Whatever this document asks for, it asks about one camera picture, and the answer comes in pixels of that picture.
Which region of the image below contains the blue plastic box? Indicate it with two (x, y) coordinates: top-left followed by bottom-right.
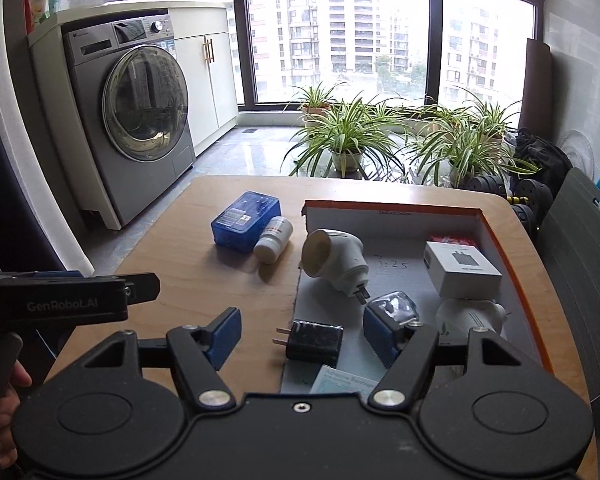
(210, 190), (282, 252)

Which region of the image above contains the red blue playing card pack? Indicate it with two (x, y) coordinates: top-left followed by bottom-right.
(428, 234), (481, 249)

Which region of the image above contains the white fan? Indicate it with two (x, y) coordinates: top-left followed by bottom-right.
(560, 130), (596, 181)

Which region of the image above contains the white round-mouth plug-in heater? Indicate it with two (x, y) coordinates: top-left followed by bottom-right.
(300, 228), (369, 306)

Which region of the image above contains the black-framed window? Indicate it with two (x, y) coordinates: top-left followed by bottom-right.
(230, 0), (546, 111)

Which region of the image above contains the black bag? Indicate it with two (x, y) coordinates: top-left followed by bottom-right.
(502, 127), (573, 193)

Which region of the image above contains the brown rolled mat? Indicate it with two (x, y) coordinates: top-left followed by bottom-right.
(519, 37), (552, 133)

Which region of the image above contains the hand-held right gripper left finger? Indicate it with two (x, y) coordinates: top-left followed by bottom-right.
(72, 306), (243, 408)

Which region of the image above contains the orange-edged cardboard box tray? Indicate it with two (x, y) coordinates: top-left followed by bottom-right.
(280, 199), (553, 396)

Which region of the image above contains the black dumbbell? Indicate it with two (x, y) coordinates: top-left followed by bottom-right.
(467, 175), (512, 197)
(509, 178), (554, 231)

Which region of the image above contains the teal cardboard box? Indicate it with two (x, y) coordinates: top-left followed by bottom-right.
(309, 364), (381, 395)

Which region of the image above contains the white charger carton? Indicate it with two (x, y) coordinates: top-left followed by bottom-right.
(423, 241), (503, 299)

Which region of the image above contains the white pill bottle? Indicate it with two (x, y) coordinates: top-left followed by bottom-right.
(253, 216), (294, 264)

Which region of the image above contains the clear bottle grey cap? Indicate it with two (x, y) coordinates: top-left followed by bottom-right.
(367, 290), (421, 327)

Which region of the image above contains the potted spider plant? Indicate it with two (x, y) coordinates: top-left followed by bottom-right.
(285, 82), (348, 126)
(370, 92), (461, 136)
(457, 87), (523, 148)
(282, 97), (408, 178)
(405, 120), (540, 191)

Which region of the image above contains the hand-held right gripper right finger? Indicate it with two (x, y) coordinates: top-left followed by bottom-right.
(362, 305), (525, 408)

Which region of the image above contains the small black packet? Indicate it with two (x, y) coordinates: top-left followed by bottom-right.
(271, 320), (344, 368)

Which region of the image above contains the white plug-in heater green logo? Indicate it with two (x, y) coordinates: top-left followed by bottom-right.
(436, 297), (509, 346)

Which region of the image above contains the grey washing machine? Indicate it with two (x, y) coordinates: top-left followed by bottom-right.
(60, 16), (197, 231)

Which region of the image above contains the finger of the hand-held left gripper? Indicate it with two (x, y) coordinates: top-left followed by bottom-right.
(0, 270), (161, 304)

